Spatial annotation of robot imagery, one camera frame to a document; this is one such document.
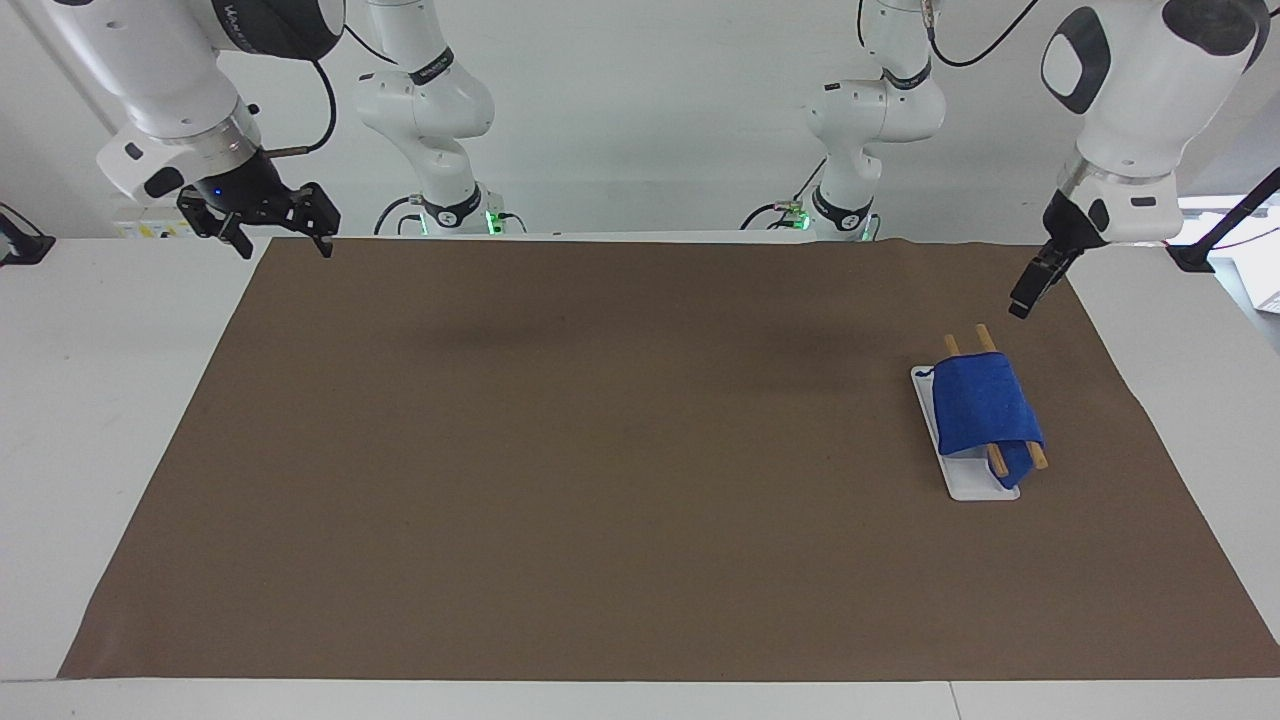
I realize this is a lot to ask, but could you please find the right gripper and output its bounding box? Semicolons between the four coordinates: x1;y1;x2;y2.
177;147;342;260

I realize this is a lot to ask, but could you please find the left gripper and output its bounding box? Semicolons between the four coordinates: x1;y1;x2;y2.
1040;189;1107;267

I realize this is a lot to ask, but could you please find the blue towel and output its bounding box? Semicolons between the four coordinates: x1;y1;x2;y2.
931;351;1047;490

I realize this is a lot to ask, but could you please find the black stand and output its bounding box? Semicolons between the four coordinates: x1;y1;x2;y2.
0;202;57;267
1166;164;1280;274

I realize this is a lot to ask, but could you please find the black cable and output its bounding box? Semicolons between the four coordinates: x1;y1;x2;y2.
264;24;401;159
741;157;830;232
374;194;427;238
926;0;1043;70

